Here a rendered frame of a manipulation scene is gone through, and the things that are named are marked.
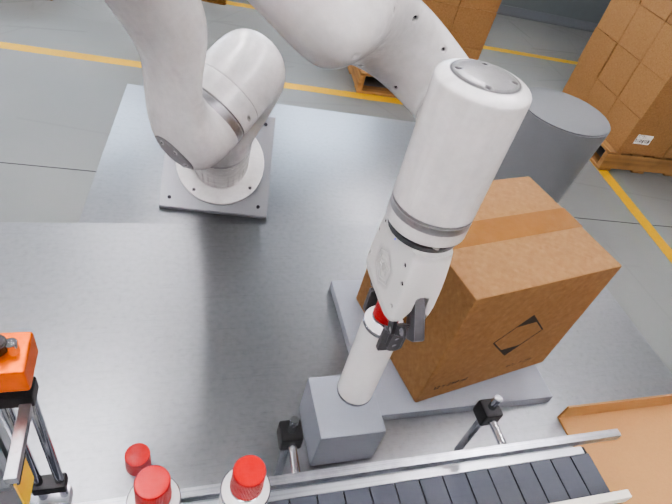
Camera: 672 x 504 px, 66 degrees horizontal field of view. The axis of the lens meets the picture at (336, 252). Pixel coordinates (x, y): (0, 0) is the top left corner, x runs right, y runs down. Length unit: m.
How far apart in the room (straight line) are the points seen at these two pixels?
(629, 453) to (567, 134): 1.77
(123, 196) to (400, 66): 0.82
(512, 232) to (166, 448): 0.62
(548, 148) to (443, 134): 2.24
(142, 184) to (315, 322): 0.52
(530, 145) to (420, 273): 2.20
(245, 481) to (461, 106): 0.39
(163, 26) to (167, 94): 0.10
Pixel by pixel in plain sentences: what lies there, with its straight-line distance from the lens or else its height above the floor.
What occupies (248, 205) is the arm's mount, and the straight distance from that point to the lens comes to 1.18.
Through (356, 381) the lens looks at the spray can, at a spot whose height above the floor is 1.02.
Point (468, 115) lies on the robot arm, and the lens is 0.43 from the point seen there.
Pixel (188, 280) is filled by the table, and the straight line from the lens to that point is 1.04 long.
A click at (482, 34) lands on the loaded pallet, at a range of 3.88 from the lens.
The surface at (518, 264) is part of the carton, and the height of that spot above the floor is 1.12.
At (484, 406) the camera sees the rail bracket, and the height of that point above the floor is 0.97.
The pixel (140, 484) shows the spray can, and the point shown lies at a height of 1.08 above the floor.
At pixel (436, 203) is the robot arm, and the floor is 1.34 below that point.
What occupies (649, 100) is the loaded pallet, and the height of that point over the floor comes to 0.51.
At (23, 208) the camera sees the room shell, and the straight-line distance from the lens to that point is 2.54.
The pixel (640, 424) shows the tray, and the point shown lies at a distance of 1.17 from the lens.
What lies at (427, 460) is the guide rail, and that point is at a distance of 0.75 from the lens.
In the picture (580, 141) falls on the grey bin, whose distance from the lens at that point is 2.68.
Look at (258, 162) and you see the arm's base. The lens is 1.19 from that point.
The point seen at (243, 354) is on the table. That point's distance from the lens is 0.94.
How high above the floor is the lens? 1.60
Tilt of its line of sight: 42 degrees down
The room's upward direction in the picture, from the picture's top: 16 degrees clockwise
